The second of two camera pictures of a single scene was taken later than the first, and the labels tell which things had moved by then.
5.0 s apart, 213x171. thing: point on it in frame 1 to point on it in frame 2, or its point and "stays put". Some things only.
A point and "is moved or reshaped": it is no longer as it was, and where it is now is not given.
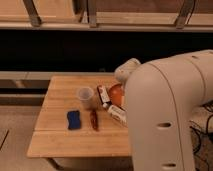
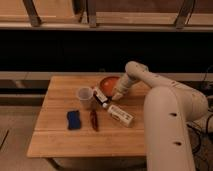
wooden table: (73, 121) stays put
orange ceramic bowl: (117, 94) is moved or reshaped
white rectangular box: (118, 113) stays put
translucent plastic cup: (87, 98) stays put
